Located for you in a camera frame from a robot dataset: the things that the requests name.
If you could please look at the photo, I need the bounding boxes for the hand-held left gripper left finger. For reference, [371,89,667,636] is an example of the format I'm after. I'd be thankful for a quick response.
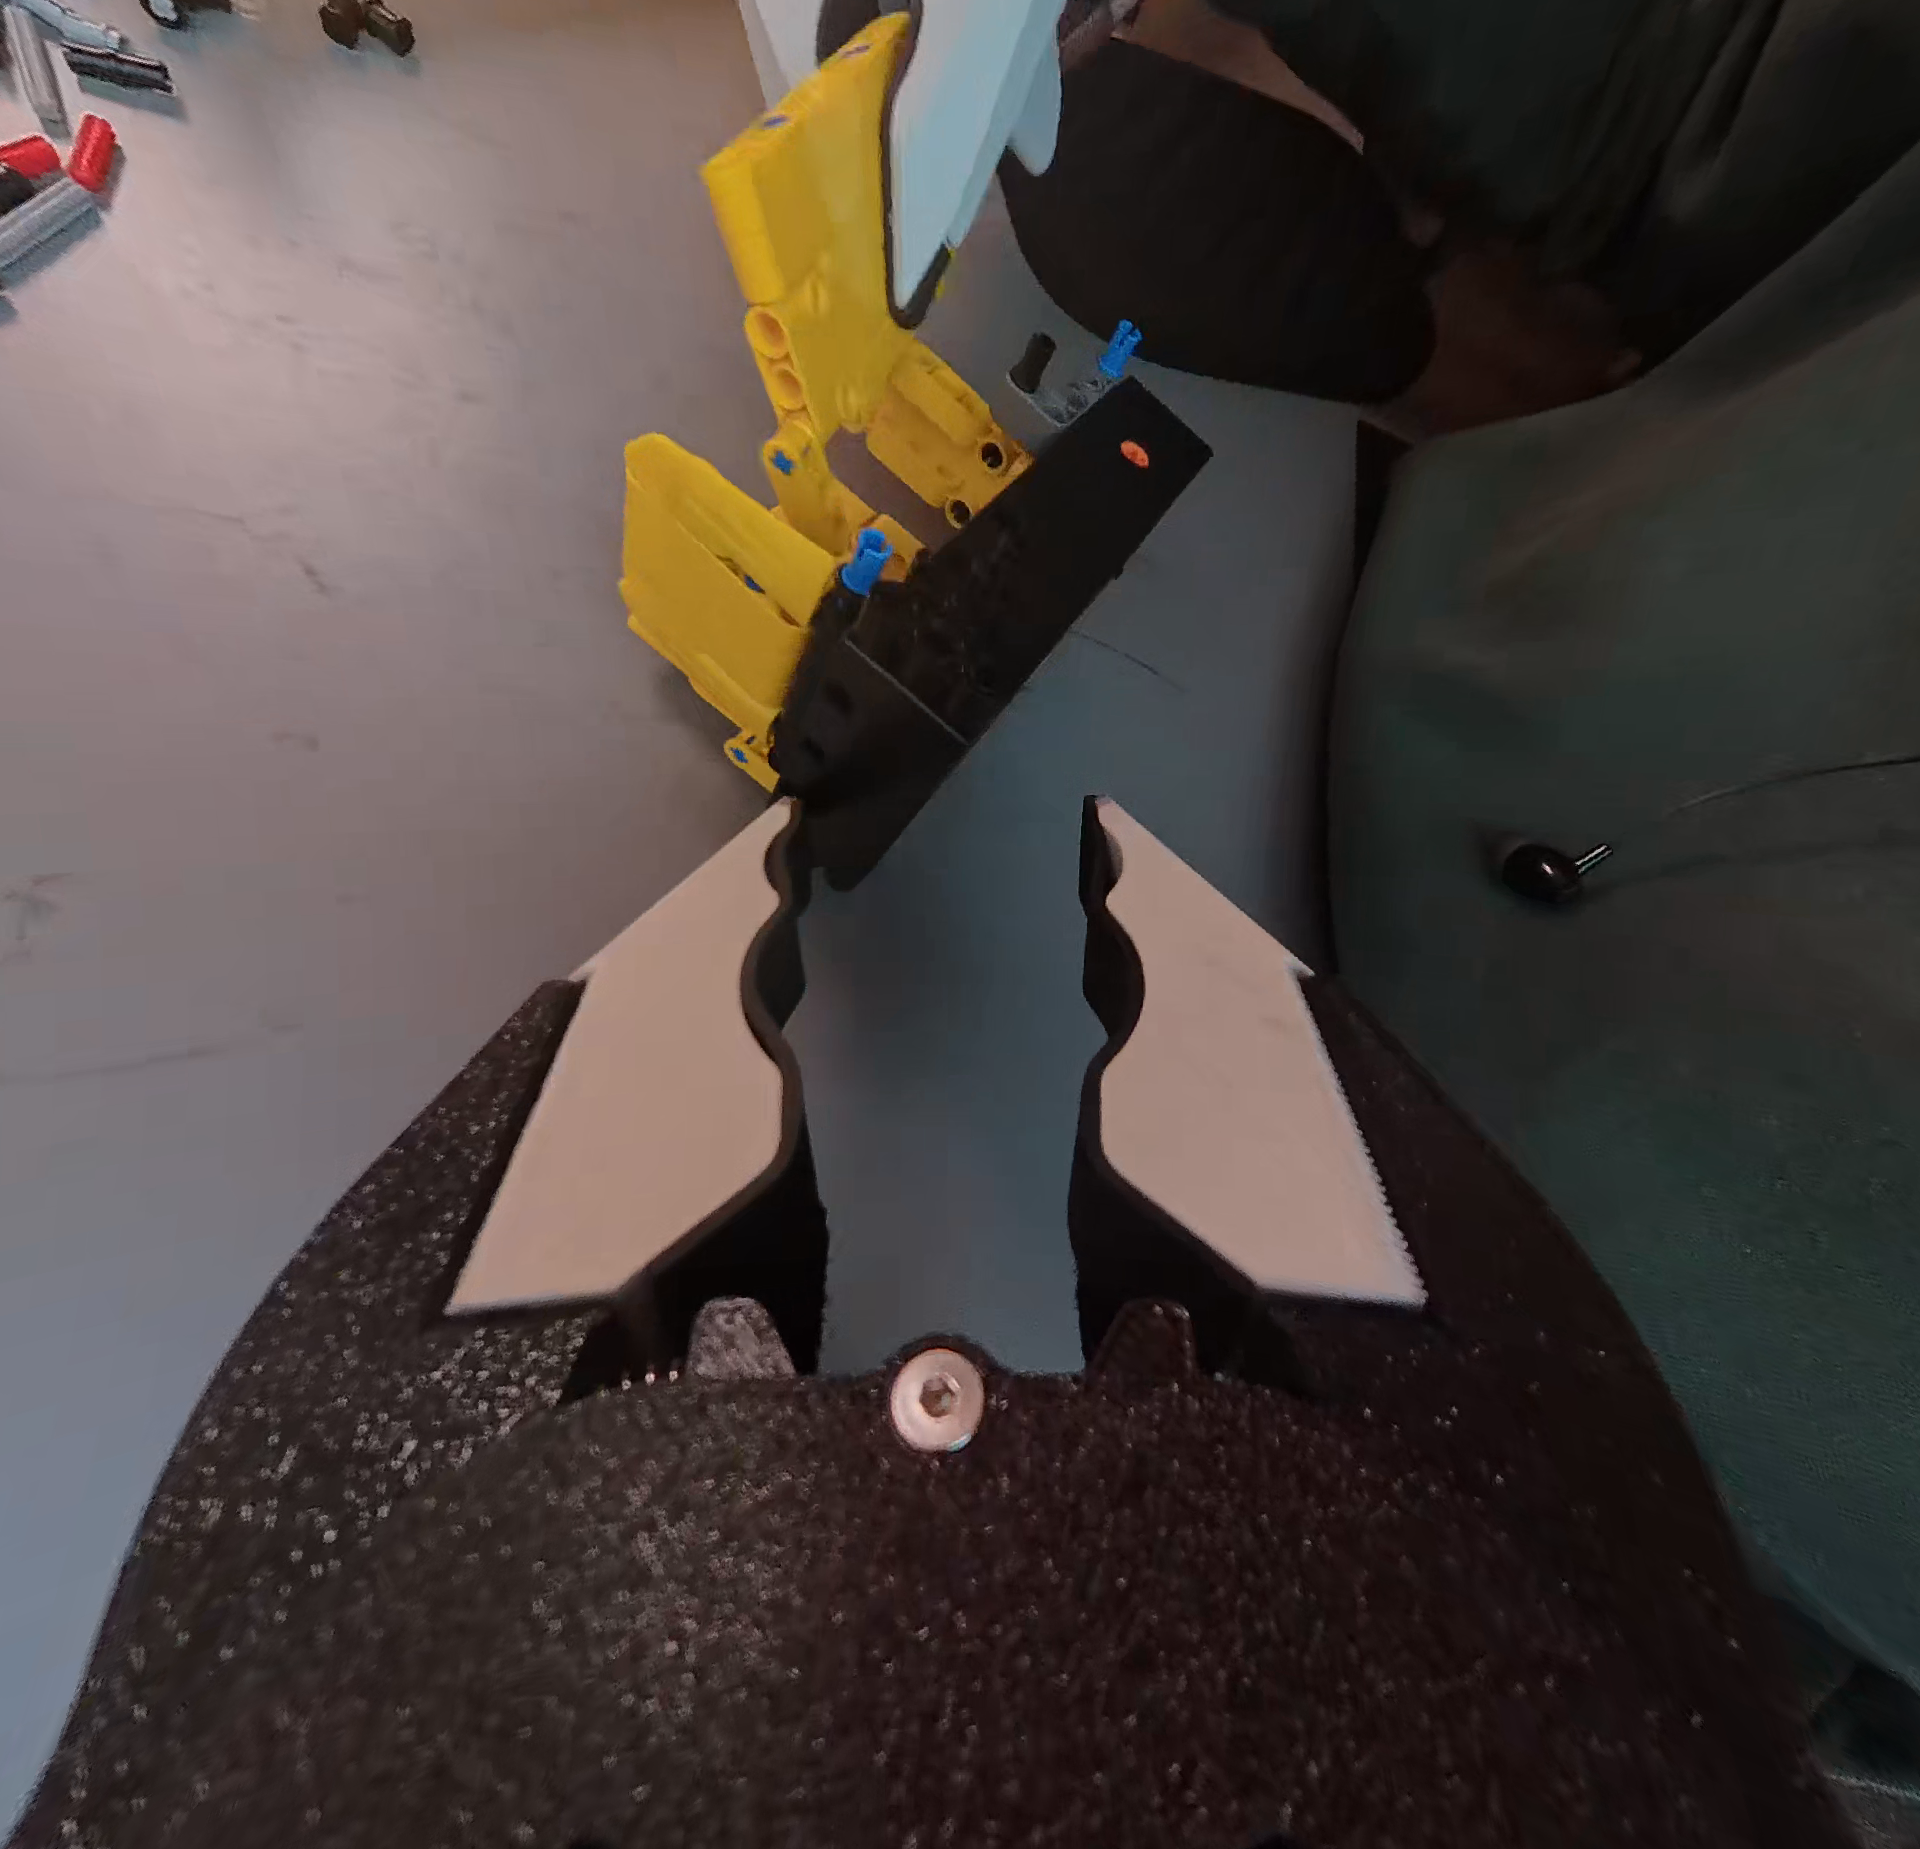
[444,800,809,1319]

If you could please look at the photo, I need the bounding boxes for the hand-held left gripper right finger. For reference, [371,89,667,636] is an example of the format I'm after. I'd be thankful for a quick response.
[1077,796,1429,1308]

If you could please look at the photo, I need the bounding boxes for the partly built yellow lego model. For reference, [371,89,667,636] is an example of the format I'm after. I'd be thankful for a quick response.
[619,12,1214,892]

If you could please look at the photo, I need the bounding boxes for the person's right forearm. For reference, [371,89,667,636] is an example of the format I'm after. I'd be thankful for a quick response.
[1169,0,1800,232]

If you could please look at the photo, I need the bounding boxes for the pile of small lego pins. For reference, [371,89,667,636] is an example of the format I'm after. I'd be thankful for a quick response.
[0,0,419,306]

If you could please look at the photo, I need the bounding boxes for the person's green sweatshirt torso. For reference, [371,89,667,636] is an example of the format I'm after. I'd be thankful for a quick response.
[1328,155,1920,1687]

